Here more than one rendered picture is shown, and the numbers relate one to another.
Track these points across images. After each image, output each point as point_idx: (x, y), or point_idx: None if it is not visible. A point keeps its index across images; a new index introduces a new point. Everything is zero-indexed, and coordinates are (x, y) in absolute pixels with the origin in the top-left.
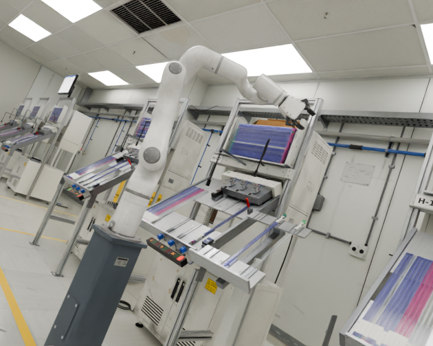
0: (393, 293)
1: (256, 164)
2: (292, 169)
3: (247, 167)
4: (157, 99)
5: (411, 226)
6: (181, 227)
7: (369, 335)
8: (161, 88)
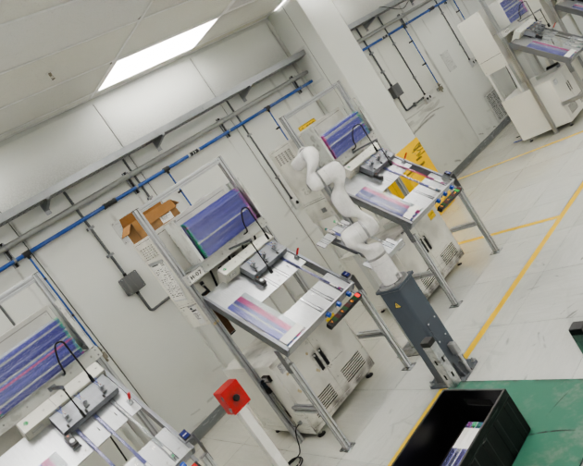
0: (385, 204)
1: (238, 239)
2: (264, 216)
3: (233, 249)
4: (343, 193)
5: (330, 188)
6: (315, 301)
7: (411, 215)
8: (343, 184)
